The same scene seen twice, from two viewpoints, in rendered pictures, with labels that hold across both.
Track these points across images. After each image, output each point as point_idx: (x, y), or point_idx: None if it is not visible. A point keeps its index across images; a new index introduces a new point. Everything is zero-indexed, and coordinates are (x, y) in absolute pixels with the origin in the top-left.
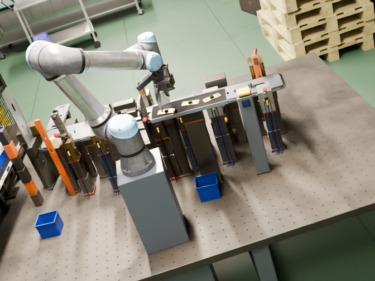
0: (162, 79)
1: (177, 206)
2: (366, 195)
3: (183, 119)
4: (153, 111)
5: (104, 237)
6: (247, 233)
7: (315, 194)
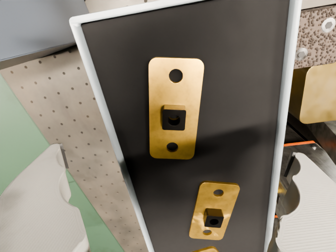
0: None
1: (9, 66)
2: (123, 231)
3: None
4: (223, 2)
5: None
6: (63, 136)
7: (129, 198)
